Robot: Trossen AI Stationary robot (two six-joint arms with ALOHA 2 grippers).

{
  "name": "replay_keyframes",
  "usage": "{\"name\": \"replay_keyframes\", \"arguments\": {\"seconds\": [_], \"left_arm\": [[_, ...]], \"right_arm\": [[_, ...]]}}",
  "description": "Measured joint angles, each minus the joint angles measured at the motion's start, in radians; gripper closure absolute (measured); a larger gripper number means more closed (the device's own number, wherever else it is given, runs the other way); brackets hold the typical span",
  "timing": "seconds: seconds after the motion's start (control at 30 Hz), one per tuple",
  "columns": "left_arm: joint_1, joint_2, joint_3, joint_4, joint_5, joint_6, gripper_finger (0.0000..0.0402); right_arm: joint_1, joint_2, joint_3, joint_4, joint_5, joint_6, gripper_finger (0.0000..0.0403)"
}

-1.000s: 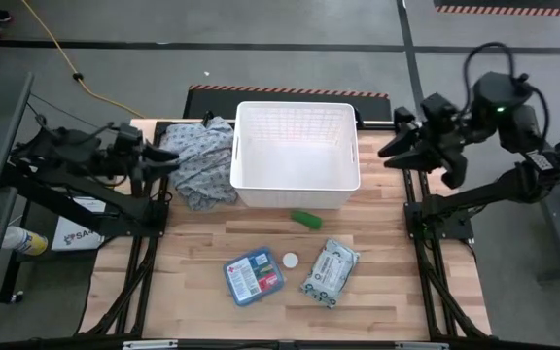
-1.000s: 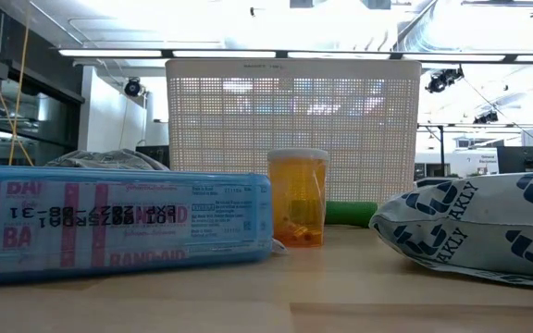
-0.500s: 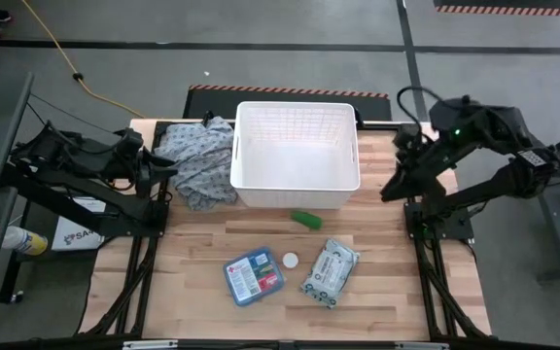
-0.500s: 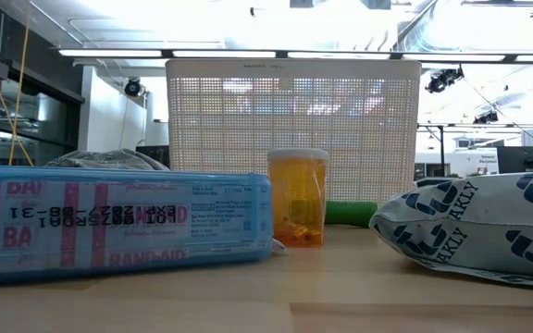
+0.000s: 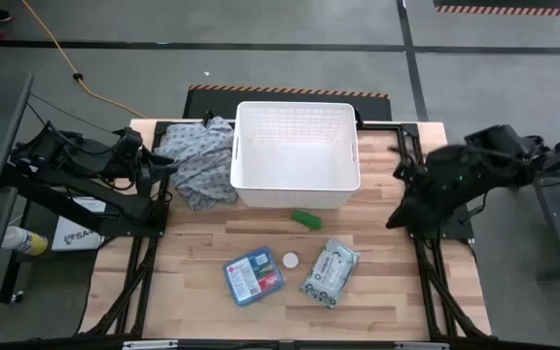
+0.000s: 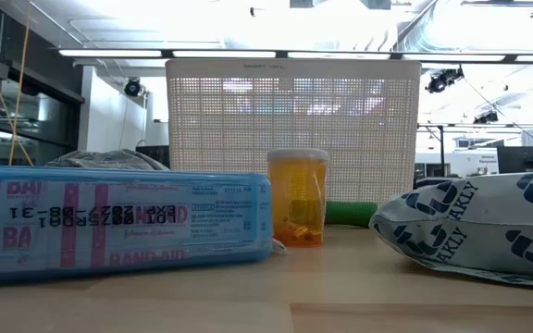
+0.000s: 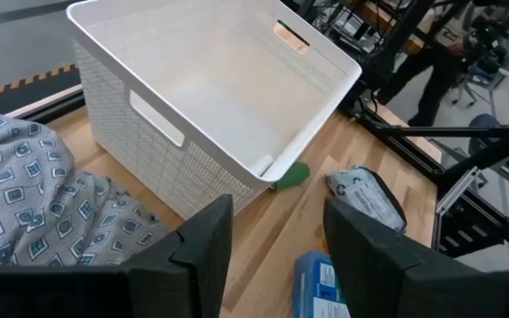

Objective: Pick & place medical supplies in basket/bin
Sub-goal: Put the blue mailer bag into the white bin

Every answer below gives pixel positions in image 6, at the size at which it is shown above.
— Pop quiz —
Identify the orange pill bottle white cap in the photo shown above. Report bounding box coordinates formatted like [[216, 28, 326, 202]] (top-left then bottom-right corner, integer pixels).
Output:
[[266, 147, 330, 248]]

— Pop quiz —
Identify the small black screen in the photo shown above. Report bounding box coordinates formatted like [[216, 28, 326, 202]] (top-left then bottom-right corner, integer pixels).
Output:
[[135, 145, 171, 168]]

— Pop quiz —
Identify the blue Band-Aid first aid box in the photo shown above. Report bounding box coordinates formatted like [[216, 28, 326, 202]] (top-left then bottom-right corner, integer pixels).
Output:
[[0, 165, 275, 284]]

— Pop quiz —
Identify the white paper leaflet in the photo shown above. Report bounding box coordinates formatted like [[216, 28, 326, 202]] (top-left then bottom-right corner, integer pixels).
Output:
[[272, 237, 291, 256]]

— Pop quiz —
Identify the green bandage roll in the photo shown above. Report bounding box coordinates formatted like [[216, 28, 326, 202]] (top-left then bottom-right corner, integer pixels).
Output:
[[325, 200, 379, 228]]

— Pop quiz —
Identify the small black ceiling spotlight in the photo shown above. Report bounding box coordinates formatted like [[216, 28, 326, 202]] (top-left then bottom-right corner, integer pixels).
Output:
[[473, 110, 500, 125]]

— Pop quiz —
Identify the long ceiling light strip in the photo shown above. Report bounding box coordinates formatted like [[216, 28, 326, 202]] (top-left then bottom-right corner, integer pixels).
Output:
[[57, 48, 533, 64]]

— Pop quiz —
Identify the round black ceiling camera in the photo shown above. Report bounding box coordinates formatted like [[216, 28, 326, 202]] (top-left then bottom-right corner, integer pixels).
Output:
[[123, 77, 143, 98]]

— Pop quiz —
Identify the striped blue white box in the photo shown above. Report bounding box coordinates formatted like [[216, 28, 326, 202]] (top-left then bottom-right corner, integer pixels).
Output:
[[414, 177, 457, 190]]

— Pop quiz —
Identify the yellow cord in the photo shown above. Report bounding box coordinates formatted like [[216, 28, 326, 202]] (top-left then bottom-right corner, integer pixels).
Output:
[[8, 0, 32, 167], [0, 0, 35, 167]]

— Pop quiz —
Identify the black metal frame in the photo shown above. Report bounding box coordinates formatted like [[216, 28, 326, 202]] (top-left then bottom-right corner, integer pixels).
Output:
[[416, 122, 448, 178]]

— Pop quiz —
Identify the grey patterned cloth bundle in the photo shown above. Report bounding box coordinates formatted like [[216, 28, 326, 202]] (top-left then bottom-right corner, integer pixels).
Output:
[[45, 148, 170, 171]]

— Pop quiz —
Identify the large black ceiling spotlight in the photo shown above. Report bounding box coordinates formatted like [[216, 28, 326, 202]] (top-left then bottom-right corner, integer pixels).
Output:
[[425, 67, 465, 94]]

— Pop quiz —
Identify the white perforated plastic basket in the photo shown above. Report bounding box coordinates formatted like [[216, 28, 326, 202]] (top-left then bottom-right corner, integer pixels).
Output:
[[165, 58, 423, 223]]

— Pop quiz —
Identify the black computer monitor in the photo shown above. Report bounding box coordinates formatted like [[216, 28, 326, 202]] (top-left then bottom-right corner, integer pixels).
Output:
[[496, 145, 533, 175]]

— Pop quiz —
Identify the white pouch dark blue print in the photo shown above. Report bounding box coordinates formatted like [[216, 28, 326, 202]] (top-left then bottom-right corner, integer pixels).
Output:
[[368, 171, 533, 290]]

